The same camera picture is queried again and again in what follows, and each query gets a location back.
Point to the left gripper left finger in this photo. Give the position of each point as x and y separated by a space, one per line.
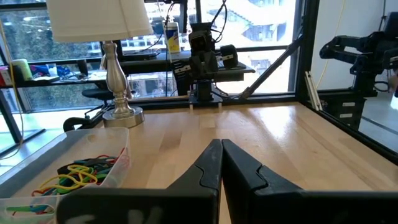
140 208

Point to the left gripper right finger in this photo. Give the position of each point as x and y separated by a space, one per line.
295 211

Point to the red rubber band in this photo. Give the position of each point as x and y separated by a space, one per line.
105 156

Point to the grey rubber band top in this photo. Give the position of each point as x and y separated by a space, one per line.
93 162

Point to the green rubber band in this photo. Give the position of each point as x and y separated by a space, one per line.
66 188
18 209

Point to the yellow rubber band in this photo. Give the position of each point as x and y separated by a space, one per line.
74 168

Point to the black rubber band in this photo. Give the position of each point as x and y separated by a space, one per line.
66 169

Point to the blue rubber band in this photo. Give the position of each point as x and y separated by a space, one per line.
37 208

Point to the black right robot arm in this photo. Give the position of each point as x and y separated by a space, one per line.
203 90

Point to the black background robot arm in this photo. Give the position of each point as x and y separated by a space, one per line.
360 65

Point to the clear plastic bin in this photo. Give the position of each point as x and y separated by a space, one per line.
93 140

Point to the black office chair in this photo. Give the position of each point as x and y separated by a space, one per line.
93 93

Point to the table lamp white shade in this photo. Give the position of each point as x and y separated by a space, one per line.
99 18

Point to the blue box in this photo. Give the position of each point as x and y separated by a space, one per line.
63 71

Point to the person's hand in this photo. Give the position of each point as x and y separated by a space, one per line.
394 82

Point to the black shelf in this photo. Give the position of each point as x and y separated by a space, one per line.
37 81

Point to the pale green cup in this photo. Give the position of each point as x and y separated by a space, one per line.
23 70

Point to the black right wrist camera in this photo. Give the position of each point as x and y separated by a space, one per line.
199 39

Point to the black aluminium rig frame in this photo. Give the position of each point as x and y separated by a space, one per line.
264 99

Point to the silver aluminium bracket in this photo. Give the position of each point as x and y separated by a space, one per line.
311 90

